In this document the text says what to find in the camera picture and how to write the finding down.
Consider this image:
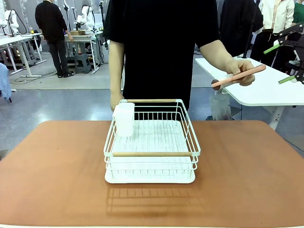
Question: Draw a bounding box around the person in black t-shirt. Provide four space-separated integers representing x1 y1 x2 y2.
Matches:
103 0 220 112

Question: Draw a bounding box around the black floor cable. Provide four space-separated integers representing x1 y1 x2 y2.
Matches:
13 70 58 85

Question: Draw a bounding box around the person's left hand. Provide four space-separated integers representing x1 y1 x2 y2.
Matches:
224 58 256 87

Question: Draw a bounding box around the white side table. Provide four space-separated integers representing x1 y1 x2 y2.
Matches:
194 56 304 131

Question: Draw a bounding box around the white translucent plastic cup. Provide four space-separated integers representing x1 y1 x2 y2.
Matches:
112 102 136 138

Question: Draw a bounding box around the bystander in white shirt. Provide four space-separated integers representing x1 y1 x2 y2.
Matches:
250 0 295 67

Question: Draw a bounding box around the long white workbench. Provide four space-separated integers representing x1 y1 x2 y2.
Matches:
0 32 48 78

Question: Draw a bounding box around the grey plastic step stool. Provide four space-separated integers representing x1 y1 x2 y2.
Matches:
74 54 92 75

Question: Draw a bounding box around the blue cloth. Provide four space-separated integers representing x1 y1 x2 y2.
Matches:
0 62 12 103

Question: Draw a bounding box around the person's right hand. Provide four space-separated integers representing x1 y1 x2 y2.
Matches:
110 93 125 112

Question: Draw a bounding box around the person's right forearm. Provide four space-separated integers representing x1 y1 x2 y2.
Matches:
108 39 126 96

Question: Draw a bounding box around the pink handled lint roller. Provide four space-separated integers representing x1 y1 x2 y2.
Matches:
210 64 267 91

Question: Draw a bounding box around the bystander in black jacket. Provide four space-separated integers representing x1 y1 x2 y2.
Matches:
219 0 264 58

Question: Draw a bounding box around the black tripod stand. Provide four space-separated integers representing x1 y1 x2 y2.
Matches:
98 0 110 50

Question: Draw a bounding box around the man in black clothes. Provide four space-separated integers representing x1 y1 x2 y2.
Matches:
35 0 75 79

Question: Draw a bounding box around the black light stand pole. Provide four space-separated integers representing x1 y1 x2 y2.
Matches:
241 0 261 59

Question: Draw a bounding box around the white wire dish rack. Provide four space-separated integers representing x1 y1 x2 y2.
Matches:
103 98 202 178

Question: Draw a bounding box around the person's left forearm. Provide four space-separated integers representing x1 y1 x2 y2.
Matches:
199 39 235 72

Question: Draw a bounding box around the clear plastic bag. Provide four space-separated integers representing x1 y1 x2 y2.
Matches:
209 91 233 121

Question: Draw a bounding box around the white desk with box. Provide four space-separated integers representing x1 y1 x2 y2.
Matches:
64 30 103 75

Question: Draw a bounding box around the bystander in green top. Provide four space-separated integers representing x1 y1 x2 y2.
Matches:
292 0 304 25

